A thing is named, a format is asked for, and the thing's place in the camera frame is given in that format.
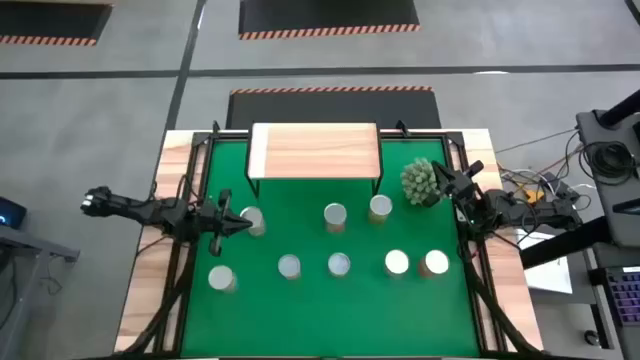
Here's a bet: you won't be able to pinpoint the grey side table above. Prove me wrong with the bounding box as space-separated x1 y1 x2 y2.
582 247 640 360

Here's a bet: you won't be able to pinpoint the tall peaches label can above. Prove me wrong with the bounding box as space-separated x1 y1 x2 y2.
239 205 266 238

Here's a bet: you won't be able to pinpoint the black hazard-striped floor mat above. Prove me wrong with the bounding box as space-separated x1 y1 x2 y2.
238 0 421 41
225 85 443 130
0 1 115 48

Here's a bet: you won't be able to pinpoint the white paper sheet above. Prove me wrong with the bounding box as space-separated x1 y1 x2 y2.
514 227 574 295

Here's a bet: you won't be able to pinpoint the black metal table frame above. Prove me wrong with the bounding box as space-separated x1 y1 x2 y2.
113 119 549 360

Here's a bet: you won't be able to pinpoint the tall red label can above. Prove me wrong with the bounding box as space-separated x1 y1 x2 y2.
322 202 348 235

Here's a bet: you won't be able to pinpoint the grey metal equipment stand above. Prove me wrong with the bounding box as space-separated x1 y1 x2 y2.
574 107 640 250

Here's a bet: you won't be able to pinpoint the tall green oranges label can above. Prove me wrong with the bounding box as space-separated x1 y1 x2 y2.
368 194 394 225

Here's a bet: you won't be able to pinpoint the short green sliced pears can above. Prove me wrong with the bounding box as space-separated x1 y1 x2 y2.
327 251 352 279

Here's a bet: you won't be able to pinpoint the grey metal desk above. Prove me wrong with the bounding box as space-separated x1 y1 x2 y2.
0 223 81 360

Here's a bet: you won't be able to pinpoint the wooden shelf black metal legs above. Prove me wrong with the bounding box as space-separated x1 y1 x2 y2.
244 122 385 199

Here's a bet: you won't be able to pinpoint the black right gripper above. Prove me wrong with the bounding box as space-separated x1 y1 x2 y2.
425 160 485 206

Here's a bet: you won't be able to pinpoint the backlit computer keyboard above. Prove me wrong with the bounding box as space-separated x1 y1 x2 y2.
604 266 640 327

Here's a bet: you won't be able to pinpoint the black pole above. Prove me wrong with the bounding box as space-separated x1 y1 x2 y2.
597 88 640 129

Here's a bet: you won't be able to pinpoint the short orange circle-pattern can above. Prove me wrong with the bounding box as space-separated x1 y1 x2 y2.
277 253 303 280

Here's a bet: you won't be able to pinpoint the tall orange pineapple label can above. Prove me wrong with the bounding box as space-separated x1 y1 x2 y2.
207 264 239 294

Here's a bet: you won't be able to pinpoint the dark computer monitor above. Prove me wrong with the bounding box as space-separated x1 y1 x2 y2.
0 196 28 231

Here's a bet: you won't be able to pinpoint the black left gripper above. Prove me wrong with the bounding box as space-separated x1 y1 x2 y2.
197 188 253 256

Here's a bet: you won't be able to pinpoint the tall brown label can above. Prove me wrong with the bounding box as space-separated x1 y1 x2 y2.
417 249 451 279

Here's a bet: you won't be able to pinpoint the coiled black cable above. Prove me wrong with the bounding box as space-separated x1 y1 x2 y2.
579 141 640 187

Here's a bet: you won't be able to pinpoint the green table mat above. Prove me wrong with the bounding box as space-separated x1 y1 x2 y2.
179 138 482 358

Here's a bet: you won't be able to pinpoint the tall blue-green cherries label can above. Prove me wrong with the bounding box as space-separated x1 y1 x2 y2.
383 248 411 278

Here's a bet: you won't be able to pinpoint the black power adapter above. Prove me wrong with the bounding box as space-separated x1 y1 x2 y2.
542 172 581 201

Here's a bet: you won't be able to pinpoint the black diagonal beam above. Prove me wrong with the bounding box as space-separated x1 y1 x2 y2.
519 215 615 270

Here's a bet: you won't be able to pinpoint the potted artificial green plant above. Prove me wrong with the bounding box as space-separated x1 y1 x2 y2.
399 157 451 207

